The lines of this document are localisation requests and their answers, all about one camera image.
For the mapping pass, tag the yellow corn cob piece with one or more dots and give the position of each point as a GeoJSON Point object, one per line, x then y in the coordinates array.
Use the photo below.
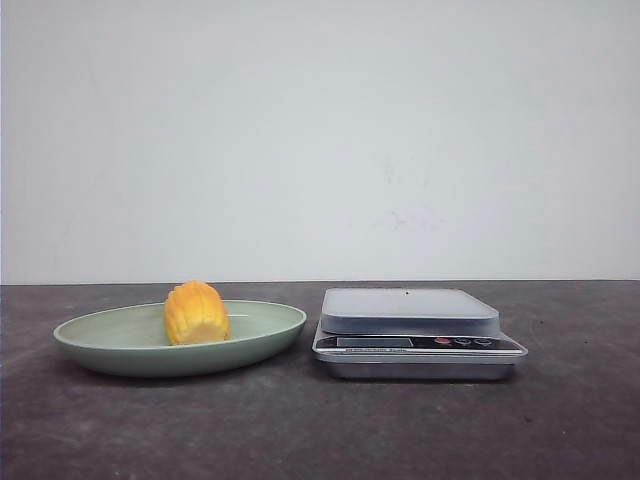
{"type": "Point", "coordinates": [195, 313]}

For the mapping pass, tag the silver digital kitchen scale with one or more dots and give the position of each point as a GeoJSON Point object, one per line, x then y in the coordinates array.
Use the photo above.
{"type": "Point", "coordinates": [413, 333]}

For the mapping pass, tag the green oval plate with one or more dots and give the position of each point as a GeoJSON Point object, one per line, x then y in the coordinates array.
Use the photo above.
{"type": "Point", "coordinates": [131, 341]}

